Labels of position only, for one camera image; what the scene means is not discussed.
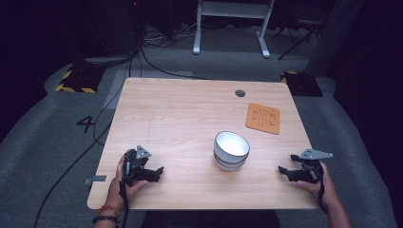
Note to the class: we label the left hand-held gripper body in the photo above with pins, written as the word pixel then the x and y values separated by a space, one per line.
pixel 135 160

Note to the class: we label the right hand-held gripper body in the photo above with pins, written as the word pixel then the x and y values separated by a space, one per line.
pixel 312 166

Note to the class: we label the person's right hand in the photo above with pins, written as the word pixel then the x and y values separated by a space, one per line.
pixel 324 188

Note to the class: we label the person's left hand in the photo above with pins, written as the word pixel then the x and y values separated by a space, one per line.
pixel 114 190

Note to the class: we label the grey tape strip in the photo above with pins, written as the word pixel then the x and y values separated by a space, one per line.
pixel 96 179

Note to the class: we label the orange square mat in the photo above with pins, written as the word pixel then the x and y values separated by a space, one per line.
pixel 263 118

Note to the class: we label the white bowl with dark rim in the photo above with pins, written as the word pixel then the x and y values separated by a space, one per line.
pixel 228 166
pixel 233 146

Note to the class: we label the grey table grommet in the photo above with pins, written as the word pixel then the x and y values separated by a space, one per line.
pixel 240 93

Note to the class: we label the grey round stand base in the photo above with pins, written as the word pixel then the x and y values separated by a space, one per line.
pixel 107 60

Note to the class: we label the grey curtain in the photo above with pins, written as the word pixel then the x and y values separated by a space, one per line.
pixel 335 38

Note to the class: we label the black tripod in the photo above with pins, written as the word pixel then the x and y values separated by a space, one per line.
pixel 299 31

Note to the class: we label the black yellow striped base plate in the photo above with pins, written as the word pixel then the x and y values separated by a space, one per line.
pixel 80 80
pixel 302 84

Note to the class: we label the white metal desk frame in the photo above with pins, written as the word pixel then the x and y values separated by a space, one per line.
pixel 233 9

